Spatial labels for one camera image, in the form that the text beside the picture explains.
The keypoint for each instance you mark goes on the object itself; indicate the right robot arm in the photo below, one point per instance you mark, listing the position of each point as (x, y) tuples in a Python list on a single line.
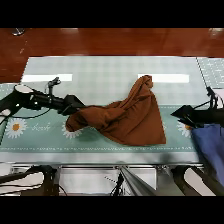
[(213, 116)]

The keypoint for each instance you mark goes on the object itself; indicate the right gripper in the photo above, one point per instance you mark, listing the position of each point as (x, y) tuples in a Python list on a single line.
[(188, 116)]

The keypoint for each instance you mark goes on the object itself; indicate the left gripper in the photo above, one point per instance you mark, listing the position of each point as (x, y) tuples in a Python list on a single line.
[(70, 103)]

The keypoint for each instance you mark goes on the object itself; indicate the blue garment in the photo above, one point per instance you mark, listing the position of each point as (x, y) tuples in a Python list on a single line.
[(211, 146)]

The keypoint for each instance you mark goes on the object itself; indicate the brown T-shirt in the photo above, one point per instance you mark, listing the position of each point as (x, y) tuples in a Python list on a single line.
[(133, 120)]

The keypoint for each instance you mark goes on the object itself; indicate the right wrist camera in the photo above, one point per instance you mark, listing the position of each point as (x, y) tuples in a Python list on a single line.
[(211, 96)]

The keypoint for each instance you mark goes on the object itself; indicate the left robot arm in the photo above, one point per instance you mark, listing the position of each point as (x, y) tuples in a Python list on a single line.
[(36, 99)]

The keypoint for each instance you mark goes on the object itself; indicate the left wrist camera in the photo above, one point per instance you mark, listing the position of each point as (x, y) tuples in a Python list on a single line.
[(51, 85)]

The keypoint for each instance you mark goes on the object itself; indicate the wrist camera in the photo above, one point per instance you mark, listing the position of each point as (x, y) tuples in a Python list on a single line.
[(51, 85), (211, 96)]

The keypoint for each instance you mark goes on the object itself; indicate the silver frame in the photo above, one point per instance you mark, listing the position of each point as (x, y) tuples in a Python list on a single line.
[(140, 185)]

